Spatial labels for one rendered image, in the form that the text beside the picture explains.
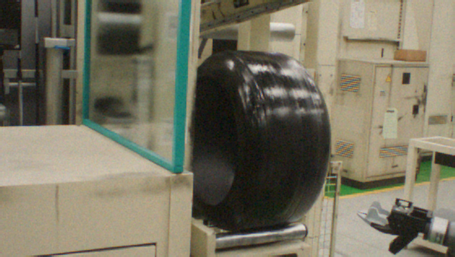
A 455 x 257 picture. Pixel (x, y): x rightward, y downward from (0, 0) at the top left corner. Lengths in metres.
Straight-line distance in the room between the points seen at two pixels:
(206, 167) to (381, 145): 4.55
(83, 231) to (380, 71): 5.63
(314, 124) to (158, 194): 0.85
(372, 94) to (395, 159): 0.80
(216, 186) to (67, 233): 1.24
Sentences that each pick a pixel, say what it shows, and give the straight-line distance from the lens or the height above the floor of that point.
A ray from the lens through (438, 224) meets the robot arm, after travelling 2.01.
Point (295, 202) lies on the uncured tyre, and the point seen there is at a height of 1.03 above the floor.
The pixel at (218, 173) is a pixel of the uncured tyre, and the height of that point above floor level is 1.01.
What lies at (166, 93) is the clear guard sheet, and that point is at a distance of 1.20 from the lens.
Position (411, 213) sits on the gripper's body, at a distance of 2.01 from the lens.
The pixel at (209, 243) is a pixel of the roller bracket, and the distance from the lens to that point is 1.92.
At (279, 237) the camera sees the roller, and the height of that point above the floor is 0.90.
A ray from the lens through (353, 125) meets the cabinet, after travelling 6.70.
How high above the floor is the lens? 1.53
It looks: 9 degrees down
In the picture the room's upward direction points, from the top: 3 degrees clockwise
